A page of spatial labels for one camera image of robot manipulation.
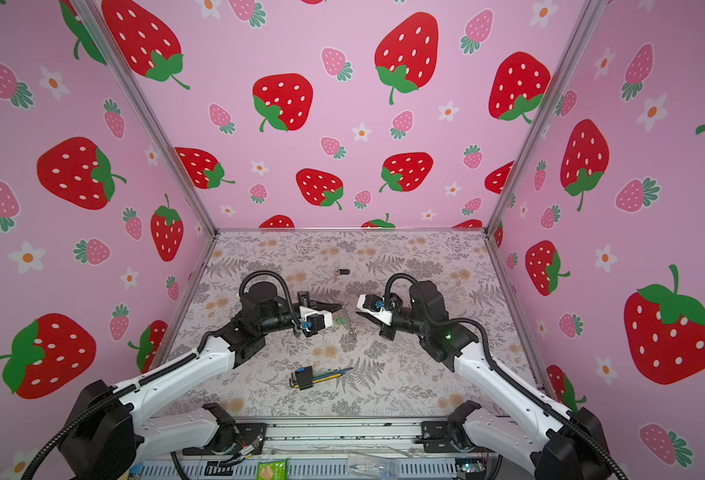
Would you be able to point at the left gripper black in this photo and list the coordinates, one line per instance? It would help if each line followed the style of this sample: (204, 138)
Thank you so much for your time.
(302, 299)

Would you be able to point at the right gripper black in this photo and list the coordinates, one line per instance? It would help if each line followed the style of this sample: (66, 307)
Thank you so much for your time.
(384, 331)

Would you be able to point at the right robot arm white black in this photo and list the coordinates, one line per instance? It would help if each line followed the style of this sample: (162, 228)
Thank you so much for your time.
(542, 436)

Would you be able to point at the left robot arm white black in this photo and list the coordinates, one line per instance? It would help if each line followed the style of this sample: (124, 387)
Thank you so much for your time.
(104, 436)

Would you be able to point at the clear plastic bag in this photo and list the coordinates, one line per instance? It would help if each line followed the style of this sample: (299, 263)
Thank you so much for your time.
(372, 467)

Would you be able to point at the green snack packet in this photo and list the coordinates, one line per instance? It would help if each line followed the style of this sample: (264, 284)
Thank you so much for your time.
(273, 470)

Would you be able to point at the black connector with coloured wires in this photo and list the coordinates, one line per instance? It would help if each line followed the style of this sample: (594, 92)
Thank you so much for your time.
(305, 377)

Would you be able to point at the aluminium rail frame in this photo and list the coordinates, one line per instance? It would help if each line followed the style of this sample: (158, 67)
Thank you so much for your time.
(318, 448)

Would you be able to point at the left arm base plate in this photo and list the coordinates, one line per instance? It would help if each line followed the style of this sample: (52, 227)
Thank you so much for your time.
(232, 440)

